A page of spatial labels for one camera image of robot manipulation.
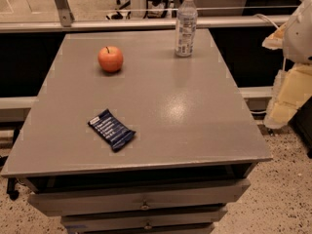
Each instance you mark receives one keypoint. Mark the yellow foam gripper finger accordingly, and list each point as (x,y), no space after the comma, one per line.
(291,89)
(275,40)

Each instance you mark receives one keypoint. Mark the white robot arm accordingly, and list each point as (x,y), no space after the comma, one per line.
(297,42)

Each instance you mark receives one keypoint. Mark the clear plastic water bottle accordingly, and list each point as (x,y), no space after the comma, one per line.
(185,28)

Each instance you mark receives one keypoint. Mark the grey drawer cabinet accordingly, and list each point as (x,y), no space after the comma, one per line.
(191,122)

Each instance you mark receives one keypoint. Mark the upper grey drawer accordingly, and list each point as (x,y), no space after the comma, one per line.
(140,198)

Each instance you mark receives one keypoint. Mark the grey drawer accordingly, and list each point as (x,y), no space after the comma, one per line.
(140,198)
(144,220)

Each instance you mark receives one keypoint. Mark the red apple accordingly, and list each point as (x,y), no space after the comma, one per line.
(110,59)

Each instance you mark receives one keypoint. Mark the blue snack bar wrapper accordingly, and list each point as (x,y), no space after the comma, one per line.
(111,130)

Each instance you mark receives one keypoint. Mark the lower grey drawer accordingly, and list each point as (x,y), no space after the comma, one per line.
(144,220)

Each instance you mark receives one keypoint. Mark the metal railing with post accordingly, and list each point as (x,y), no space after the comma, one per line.
(20,16)

